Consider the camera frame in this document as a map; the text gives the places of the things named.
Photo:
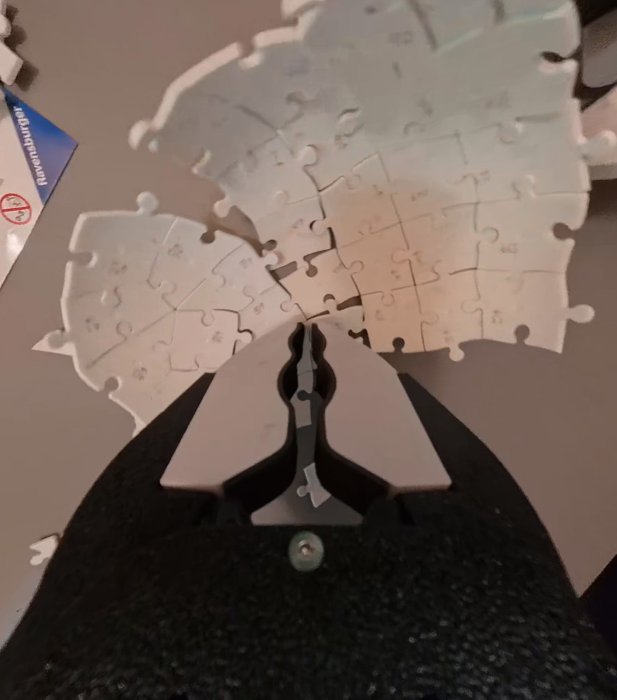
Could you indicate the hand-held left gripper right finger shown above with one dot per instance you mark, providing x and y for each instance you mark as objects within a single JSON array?
[{"x": 385, "y": 432}]

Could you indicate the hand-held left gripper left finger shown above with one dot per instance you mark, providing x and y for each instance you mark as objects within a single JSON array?
[{"x": 232, "y": 426}]

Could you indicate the partly built puzzle ball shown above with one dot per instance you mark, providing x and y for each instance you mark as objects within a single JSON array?
[{"x": 423, "y": 246}]

